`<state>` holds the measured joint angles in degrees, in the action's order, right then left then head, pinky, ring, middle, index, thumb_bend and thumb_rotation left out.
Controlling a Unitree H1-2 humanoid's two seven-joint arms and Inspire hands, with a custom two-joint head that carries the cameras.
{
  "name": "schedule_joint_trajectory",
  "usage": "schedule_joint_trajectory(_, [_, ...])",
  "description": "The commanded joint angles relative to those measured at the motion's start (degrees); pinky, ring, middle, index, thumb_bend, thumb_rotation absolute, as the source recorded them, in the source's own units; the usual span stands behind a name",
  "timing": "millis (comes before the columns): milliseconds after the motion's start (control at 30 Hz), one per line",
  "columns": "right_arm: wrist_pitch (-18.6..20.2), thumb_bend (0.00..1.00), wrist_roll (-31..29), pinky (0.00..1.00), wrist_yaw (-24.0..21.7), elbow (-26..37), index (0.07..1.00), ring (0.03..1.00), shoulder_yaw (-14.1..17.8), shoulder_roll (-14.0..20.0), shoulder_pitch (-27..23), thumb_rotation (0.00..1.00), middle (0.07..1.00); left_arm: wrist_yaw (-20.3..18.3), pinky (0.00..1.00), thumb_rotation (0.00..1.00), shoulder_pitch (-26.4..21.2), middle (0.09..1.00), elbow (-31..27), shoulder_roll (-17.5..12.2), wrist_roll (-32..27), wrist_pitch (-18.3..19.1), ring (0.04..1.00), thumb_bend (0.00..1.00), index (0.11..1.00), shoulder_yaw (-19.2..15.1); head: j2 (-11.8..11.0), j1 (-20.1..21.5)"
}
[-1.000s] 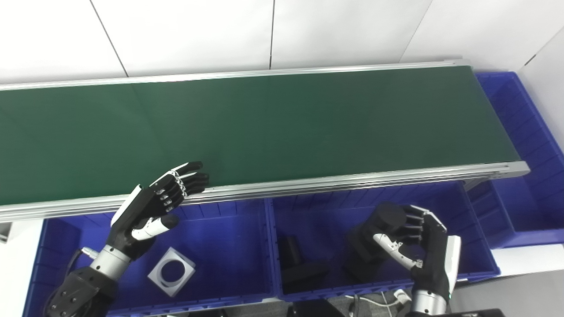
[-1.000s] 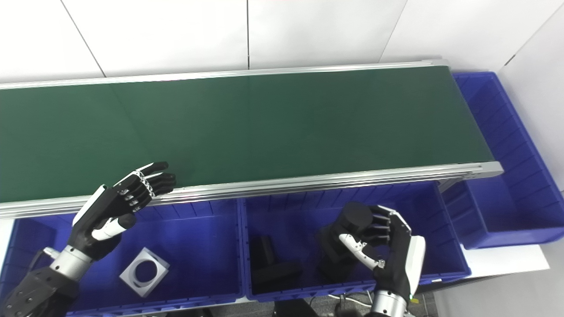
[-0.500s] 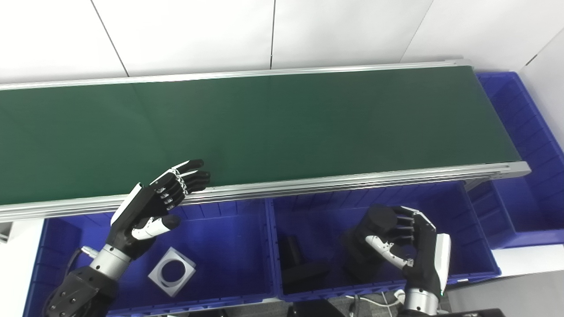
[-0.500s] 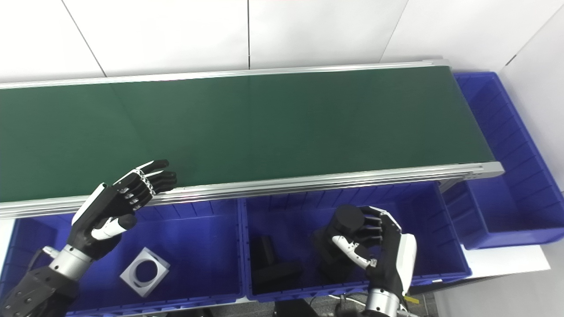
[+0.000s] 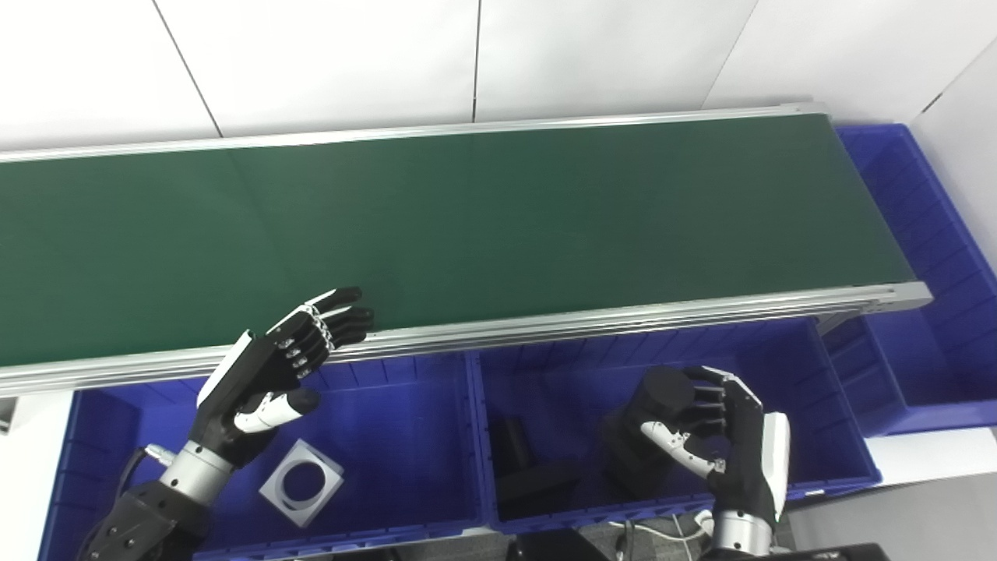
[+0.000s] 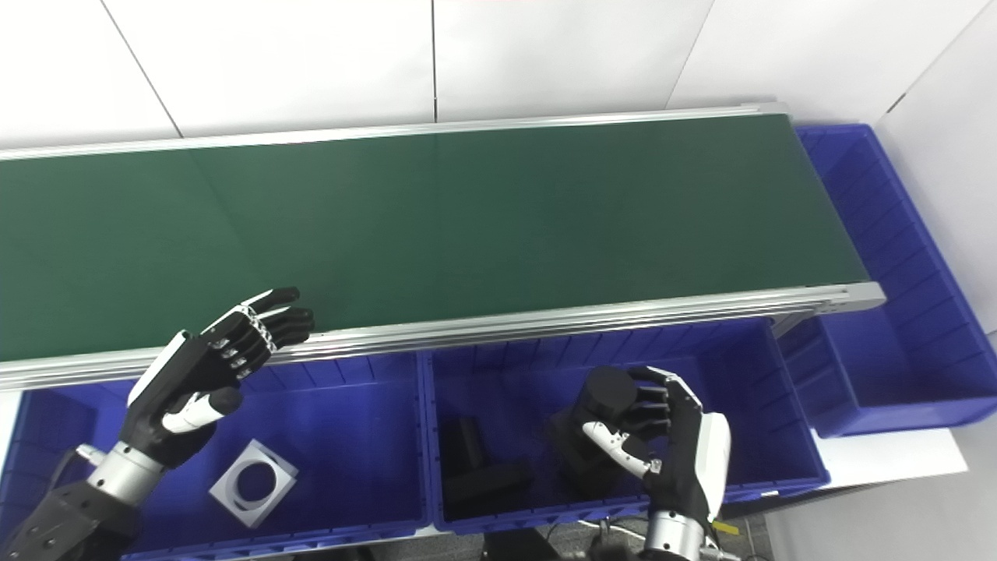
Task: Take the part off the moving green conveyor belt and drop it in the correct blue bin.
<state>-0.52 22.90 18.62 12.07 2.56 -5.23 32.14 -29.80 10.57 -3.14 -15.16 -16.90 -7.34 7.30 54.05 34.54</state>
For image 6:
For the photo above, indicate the green conveyor belt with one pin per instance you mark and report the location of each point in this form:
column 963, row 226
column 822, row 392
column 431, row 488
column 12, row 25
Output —
column 545, row 321
column 467, row 226

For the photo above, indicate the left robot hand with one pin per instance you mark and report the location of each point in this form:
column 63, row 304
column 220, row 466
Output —
column 187, row 374

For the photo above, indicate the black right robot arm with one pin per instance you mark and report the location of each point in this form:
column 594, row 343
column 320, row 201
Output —
column 674, row 538

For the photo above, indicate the yellow tag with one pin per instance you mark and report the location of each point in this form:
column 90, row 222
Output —
column 726, row 527

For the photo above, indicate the blue plastic bin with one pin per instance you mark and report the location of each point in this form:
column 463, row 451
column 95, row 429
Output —
column 896, row 343
column 506, row 389
column 350, row 436

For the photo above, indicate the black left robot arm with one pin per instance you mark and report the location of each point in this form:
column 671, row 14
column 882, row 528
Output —
column 86, row 506

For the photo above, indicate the black cylinder block part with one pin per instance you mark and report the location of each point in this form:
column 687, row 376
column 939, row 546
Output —
column 607, row 393

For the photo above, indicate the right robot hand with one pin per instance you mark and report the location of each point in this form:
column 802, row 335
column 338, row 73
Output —
column 689, row 460

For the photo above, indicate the black T-shaped part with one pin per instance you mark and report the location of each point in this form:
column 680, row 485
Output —
column 475, row 467

